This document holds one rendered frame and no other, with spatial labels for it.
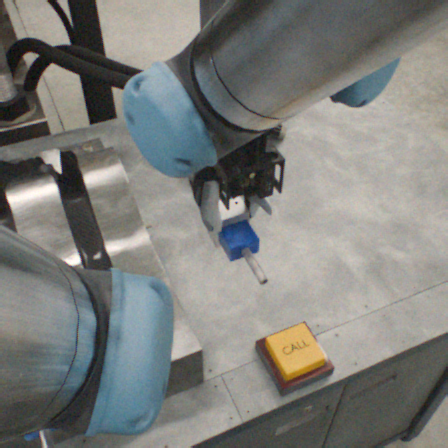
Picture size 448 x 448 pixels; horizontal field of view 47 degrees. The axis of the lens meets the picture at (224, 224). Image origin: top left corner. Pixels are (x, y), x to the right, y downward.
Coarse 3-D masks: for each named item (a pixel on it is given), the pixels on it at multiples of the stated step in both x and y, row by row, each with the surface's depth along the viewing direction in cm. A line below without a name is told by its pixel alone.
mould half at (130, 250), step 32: (96, 160) 80; (32, 192) 76; (96, 192) 77; (128, 192) 78; (32, 224) 74; (64, 224) 75; (128, 224) 77; (64, 256) 73; (128, 256) 74; (192, 352) 63; (192, 384) 69
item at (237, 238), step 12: (240, 204) 71; (228, 216) 69; (240, 216) 70; (228, 228) 70; (240, 228) 70; (216, 240) 71; (228, 240) 68; (240, 240) 68; (252, 240) 68; (228, 252) 69; (240, 252) 69; (252, 252) 70; (252, 264) 67; (264, 276) 65
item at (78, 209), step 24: (0, 168) 76; (24, 168) 78; (48, 168) 77; (72, 168) 80; (0, 192) 81; (72, 192) 80; (0, 216) 75; (72, 216) 76; (96, 240) 76; (96, 264) 74
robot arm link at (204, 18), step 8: (200, 0) 46; (208, 0) 45; (216, 0) 44; (224, 0) 44; (200, 8) 47; (208, 8) 46; (216, 8) 45; (200, 16) 48; (208, 16) 46; (200, 24) 49
